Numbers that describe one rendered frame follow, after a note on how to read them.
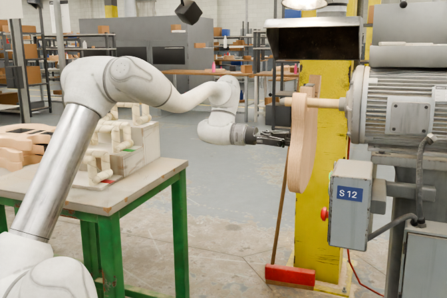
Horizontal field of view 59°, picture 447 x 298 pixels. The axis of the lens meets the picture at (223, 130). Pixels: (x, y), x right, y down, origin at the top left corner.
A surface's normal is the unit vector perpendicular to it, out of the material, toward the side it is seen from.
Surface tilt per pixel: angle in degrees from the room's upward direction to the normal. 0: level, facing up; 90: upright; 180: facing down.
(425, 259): 90
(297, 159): 79
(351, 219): 90
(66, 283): 57
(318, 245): 90
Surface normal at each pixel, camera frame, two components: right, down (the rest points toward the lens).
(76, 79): -0.42, -0.35
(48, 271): 0.09, -0.96
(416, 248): -0.37, 0.20
